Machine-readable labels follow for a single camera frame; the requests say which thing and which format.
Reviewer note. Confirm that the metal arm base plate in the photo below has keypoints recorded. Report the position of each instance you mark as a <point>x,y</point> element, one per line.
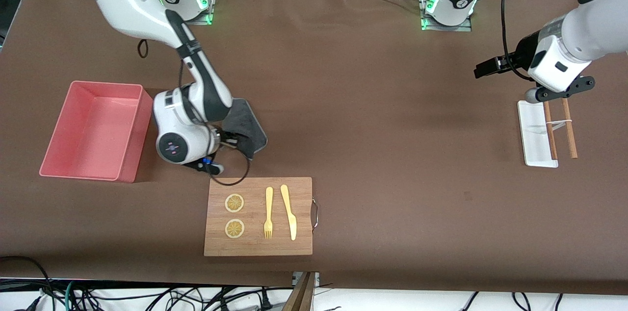
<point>444,28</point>
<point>208,12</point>

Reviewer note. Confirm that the pink plastic bin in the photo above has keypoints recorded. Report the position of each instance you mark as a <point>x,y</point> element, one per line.
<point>93,129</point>

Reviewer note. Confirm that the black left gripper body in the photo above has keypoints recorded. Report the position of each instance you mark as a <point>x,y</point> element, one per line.
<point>523,54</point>

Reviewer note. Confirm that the dark grey cloth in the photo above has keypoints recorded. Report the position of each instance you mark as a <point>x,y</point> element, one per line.
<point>248,124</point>

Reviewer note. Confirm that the yellow plastic fork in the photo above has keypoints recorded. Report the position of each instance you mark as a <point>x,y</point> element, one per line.
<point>269,198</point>

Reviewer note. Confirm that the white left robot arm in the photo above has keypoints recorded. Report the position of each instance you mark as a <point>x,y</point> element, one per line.
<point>579,36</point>

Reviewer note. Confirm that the lemon slice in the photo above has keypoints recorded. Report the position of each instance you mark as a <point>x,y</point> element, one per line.
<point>234,228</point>
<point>234,203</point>

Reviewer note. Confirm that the wooden cutting board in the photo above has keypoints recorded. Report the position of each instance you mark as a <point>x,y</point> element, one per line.
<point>255,247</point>

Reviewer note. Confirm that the brown wooden piece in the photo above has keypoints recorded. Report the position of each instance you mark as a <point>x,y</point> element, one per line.
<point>301,296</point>

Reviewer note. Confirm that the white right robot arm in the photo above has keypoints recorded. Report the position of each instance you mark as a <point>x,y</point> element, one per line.
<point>127,2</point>

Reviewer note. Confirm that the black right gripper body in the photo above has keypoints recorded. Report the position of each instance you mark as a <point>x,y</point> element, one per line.
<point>230,140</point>

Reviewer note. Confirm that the yellow plastic knife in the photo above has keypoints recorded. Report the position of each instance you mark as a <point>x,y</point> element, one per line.
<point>292,225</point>

